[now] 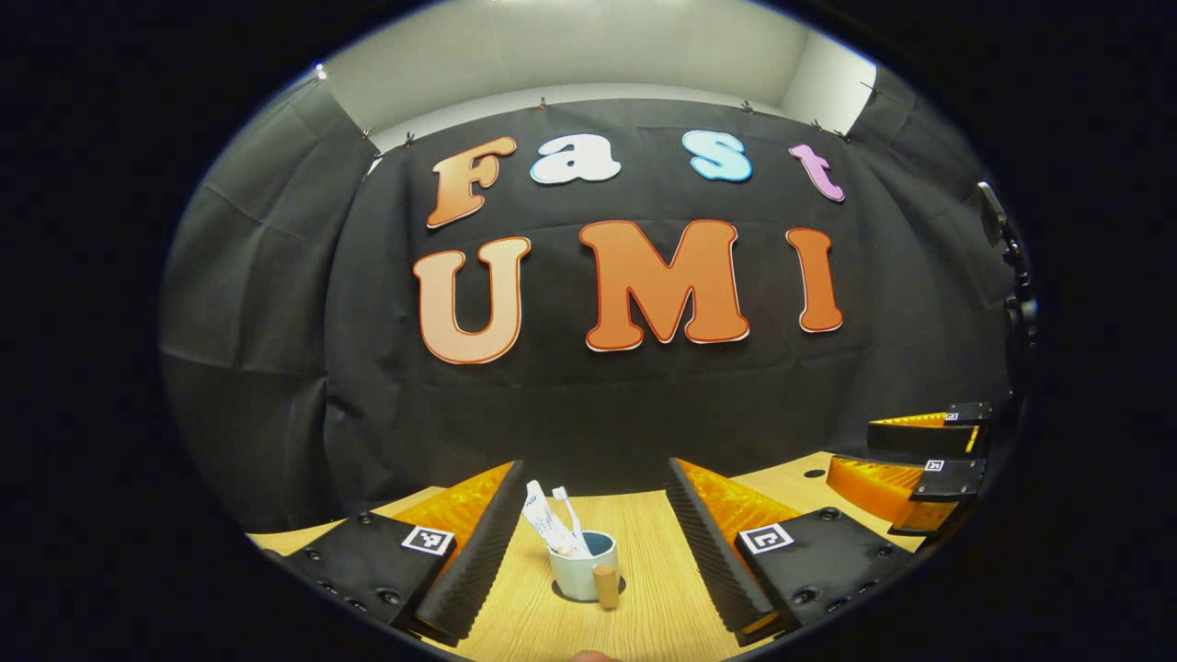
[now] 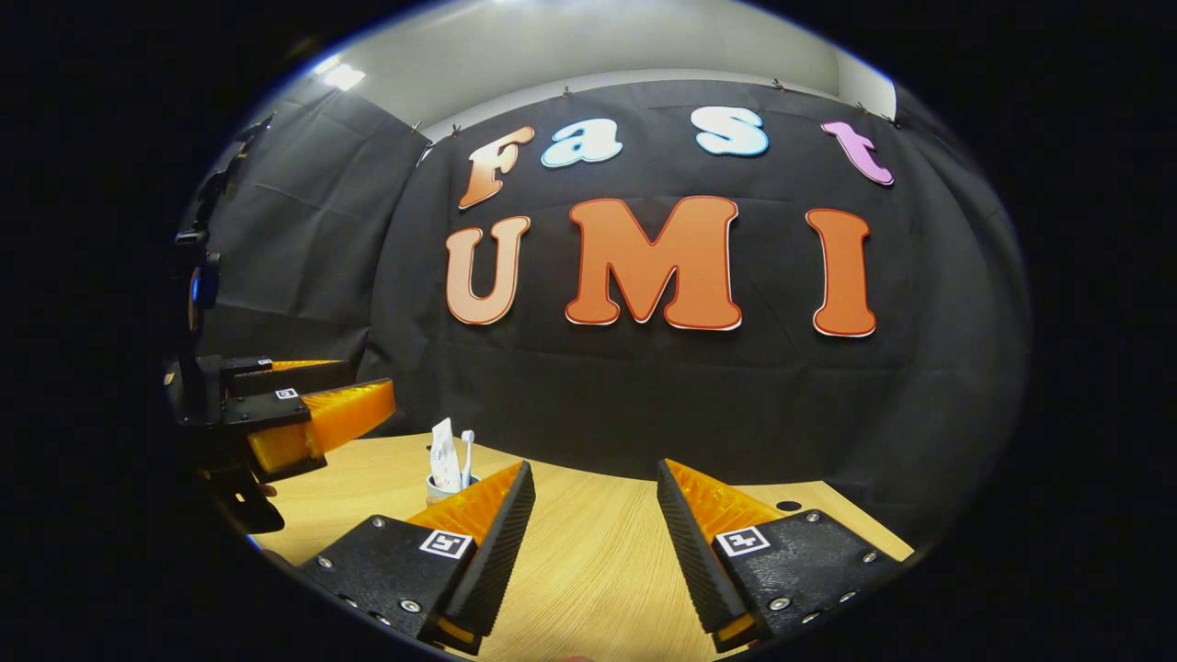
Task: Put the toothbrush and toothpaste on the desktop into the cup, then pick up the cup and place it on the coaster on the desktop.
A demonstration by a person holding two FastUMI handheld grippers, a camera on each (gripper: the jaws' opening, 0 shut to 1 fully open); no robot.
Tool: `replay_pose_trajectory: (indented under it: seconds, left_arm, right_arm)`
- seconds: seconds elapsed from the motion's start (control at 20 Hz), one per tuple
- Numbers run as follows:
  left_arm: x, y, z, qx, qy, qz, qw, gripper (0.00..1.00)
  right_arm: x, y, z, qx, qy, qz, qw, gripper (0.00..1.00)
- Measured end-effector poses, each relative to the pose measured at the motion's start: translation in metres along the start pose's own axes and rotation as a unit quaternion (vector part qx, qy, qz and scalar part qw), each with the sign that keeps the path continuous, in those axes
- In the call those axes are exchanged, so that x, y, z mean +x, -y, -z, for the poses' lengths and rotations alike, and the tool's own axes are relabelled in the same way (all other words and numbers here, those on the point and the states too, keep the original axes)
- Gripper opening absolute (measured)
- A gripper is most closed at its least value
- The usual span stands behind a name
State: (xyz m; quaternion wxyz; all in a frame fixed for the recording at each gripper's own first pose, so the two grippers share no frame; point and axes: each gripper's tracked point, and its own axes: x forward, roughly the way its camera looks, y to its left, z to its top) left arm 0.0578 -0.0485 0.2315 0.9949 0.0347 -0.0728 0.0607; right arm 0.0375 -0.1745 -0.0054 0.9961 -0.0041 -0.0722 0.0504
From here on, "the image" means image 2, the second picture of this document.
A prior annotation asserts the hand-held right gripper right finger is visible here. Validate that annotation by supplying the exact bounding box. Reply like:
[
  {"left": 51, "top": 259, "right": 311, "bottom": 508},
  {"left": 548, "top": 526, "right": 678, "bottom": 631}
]
[{"left": 657, "top": 458, "right": 907, "bottom": 654}]

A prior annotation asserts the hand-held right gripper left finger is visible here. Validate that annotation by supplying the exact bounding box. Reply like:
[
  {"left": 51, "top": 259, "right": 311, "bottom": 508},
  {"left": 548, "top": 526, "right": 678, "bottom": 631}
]
[{"left": 296, "top": 460, "right": 536, "bottom": 656}]

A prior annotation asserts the light blue cup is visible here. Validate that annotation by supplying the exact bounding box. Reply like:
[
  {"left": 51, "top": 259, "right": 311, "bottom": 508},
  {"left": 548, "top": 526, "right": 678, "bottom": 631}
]
[{"left": 425, "top": 474, "right": 479, "bottom": 507}]

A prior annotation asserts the white toothpaste tube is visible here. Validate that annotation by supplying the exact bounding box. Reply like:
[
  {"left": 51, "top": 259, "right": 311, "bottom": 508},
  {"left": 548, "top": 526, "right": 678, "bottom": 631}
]
[{"left": 429, "top": 418, "right": 463, "bottom": 493}]

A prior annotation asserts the wooden desktop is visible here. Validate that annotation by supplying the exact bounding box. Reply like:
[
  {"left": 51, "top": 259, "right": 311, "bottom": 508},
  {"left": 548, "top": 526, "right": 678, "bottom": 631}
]
[{"left": 248, "top": 434, "right": 916, "bottom": 662}]

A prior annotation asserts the black backdrop cloth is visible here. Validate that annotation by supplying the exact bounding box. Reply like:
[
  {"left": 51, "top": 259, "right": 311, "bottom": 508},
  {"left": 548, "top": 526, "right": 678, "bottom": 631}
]
[{"left": 184, "top": 78, "right": 1033, "bottom": 543}]

